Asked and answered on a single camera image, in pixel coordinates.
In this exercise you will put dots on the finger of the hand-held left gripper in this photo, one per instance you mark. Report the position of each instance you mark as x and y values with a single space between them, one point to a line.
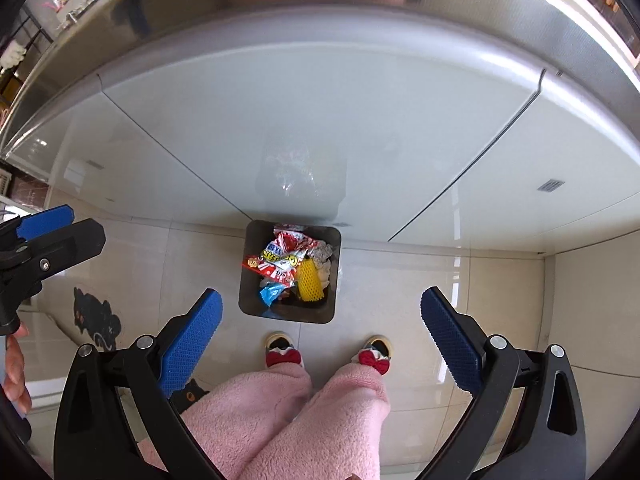
75 245
47 220

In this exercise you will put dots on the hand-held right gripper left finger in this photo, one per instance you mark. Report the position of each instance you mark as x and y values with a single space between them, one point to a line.
192 340

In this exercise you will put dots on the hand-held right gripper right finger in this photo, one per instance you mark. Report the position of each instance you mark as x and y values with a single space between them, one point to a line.
450 340

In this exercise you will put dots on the grey trash bin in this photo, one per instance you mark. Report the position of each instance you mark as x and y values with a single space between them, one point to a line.
250 270

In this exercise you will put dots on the blue ice pop wrapper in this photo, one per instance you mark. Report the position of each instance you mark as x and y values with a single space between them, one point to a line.
270 292

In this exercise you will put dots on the red white snack wrapper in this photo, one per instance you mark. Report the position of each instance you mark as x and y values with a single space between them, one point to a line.
280 260

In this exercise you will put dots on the yellow foam fruit net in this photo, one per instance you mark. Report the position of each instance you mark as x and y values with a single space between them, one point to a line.
310 280

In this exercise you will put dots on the silver white wrapper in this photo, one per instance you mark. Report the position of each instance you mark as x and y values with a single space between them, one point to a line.
322 252

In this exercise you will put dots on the person's left hand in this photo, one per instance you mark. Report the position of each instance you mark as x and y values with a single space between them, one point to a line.
15 370

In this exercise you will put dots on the black cat floor mat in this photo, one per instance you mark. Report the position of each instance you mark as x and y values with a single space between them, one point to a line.
192 395
92 317

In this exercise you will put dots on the red bow slipper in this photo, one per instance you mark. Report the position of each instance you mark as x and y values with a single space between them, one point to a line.
375 357
282 357

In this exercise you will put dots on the person's left leg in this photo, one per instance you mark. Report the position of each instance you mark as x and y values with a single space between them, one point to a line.
235 410

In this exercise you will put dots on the white cabinet door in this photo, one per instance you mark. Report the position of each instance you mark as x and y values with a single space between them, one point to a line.
320 135
130 175
575 150

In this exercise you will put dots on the white glove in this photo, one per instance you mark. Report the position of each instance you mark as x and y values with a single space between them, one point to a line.
12 55

